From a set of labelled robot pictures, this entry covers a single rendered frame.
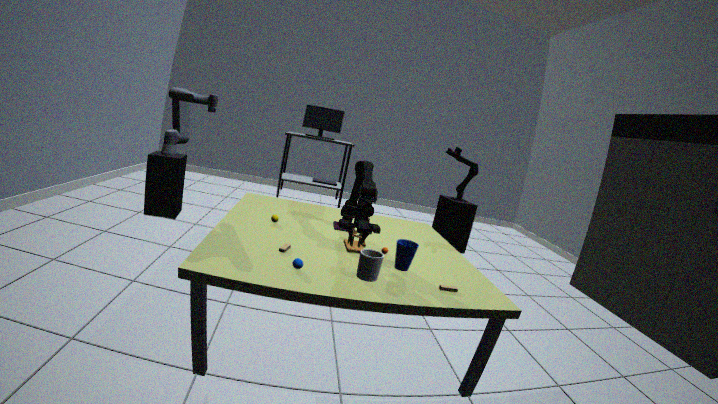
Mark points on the white cup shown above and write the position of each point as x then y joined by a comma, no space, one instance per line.
369,266

